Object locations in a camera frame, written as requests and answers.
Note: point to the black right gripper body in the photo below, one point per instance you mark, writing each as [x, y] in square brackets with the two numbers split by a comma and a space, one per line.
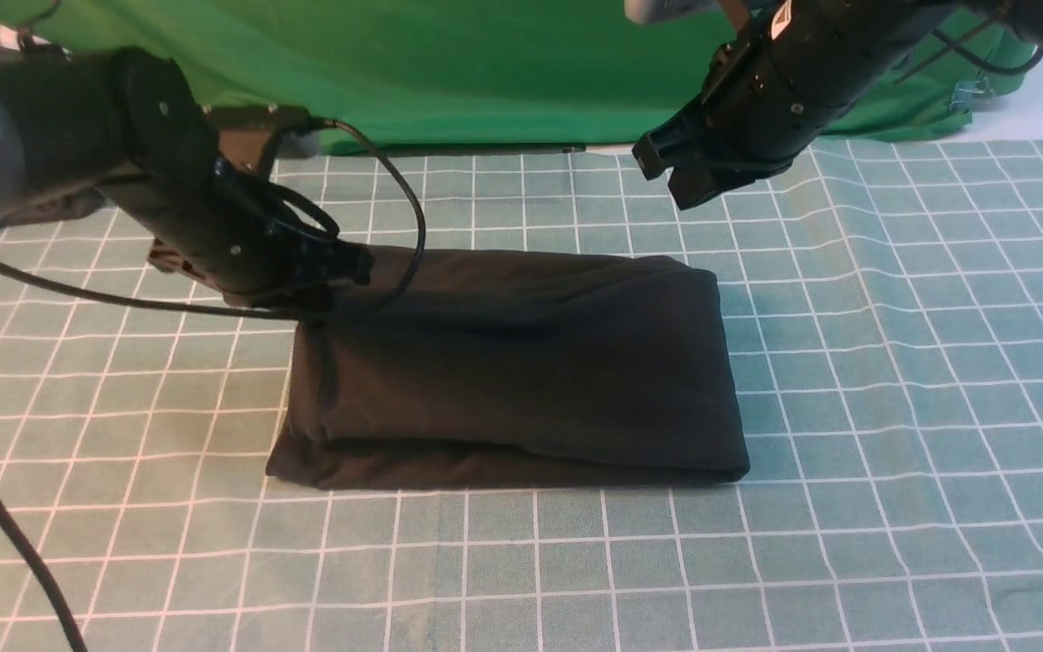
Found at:
[758, 108]

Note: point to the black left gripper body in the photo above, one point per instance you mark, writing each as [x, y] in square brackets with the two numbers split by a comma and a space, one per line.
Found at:
[252, 259]

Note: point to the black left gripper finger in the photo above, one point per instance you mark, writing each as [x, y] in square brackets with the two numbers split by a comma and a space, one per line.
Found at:
[347, 262]

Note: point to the dark gray long-sleeve shirt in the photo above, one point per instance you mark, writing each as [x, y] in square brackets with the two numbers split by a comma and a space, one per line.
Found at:
[510, 369]

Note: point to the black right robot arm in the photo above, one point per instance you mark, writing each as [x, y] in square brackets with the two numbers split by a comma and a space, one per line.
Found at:
[855, 42]

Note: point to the green backdrop cloth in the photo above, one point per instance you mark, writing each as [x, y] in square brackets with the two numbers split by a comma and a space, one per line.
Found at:
[422, 73]

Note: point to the metal binder clip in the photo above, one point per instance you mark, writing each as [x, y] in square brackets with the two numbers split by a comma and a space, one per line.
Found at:
[972, 96]

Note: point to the teal grid-pattern tablecloth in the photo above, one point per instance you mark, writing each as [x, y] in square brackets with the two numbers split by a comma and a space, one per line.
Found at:
[884, 306]

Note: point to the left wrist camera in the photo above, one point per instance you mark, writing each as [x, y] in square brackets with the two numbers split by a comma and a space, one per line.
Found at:
[253, 138]

